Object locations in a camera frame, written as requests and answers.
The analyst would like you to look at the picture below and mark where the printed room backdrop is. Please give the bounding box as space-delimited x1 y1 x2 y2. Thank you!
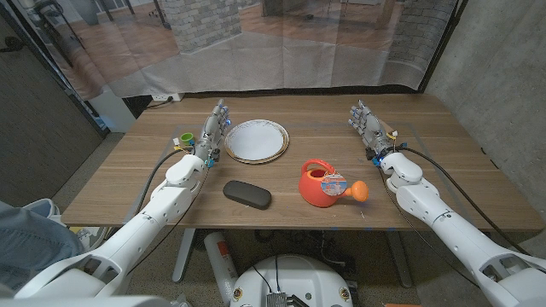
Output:
8 0 460 101

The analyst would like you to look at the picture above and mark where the white cabinet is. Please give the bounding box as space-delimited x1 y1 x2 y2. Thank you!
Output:
88 87 137 133

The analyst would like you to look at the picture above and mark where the black power cord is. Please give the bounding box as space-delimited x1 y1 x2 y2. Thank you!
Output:
144 96 174 111

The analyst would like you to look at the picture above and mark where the white cylinder orange label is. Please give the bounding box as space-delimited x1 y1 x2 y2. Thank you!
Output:
203 231 239 304

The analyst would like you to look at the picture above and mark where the grey table leg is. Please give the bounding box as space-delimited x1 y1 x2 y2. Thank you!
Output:
171 228 197 284
386 230 414 289

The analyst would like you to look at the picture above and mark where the black backdrop stand pole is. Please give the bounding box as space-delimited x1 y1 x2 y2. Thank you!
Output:
0 0 110 137
417 0 469 94

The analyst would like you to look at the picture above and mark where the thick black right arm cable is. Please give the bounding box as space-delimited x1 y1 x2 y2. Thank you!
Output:
398 146 530 257

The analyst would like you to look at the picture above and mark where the dark grey glasses case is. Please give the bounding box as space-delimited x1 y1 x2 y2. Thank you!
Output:
222 179 273 211

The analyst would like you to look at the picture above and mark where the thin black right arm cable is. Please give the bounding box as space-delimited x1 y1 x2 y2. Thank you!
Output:
377 165 479 287

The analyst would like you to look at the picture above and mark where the black wall hook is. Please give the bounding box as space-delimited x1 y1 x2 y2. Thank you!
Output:
0 36 25 54

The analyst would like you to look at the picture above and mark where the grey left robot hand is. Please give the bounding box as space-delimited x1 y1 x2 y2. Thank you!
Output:
194 99 232 163

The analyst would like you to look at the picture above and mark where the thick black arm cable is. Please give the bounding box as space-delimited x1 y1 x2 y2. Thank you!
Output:
398 146 530 257
135 147 195 217

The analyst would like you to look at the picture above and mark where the white paper plate gold rim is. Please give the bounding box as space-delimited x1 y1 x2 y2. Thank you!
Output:
224 119 290 165

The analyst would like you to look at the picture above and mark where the white round robot torso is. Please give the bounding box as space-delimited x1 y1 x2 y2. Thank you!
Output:
229 254 354 307

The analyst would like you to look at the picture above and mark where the white robot shoulder cover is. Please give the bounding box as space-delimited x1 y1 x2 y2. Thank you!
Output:
0 296 171 307

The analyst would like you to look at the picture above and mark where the black floor cable bundle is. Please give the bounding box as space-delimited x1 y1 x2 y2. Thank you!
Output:
253 229 357 278

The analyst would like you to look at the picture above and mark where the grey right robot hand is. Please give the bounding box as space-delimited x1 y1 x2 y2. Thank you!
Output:
347 99 396 160

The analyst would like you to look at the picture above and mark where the orange toy watering can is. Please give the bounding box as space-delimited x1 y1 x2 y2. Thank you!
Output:
298 158 370 209

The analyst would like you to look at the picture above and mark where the person in blue jeans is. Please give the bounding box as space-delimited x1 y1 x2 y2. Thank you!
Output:
0 200 86 293

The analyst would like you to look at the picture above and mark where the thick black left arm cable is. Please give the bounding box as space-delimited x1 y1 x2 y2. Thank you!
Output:
135 147 195 217

